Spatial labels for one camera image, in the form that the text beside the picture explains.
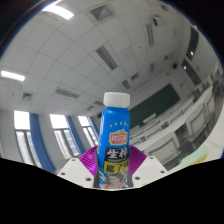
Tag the large tall window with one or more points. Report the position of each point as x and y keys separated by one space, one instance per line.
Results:
x=23 y=140

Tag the group of ceiling lights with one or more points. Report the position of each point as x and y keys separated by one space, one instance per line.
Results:
x=106 y=56

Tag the narrow blue curtain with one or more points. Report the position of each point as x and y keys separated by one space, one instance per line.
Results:
x=94 y=126

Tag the dark green blackboard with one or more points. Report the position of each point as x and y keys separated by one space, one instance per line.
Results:
x=156 y=101

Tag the wide blue curtain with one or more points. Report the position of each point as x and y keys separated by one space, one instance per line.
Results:
x=41 y=143

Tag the dark classroom door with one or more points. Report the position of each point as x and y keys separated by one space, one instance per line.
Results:
x=191 y=72

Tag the group of classroom chairs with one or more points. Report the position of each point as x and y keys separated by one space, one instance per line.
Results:
x=196 y=120

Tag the blue white-capped drink bottle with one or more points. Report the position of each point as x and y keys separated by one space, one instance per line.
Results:
x=115 y=123

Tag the narrow tall window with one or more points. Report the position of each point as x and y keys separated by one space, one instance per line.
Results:
x=88 y=130

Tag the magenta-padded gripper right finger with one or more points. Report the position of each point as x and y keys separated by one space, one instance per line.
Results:
x=150 y=170

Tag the green and yellow sponge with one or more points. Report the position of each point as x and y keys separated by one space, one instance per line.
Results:
x=195 y=155

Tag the dark wide wall window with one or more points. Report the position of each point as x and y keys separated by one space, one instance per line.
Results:
x=192 y=43

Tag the black wall speaker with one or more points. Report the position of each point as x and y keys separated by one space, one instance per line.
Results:
x=175 y=65

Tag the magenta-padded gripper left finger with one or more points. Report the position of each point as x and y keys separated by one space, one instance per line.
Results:
x=75 y=171

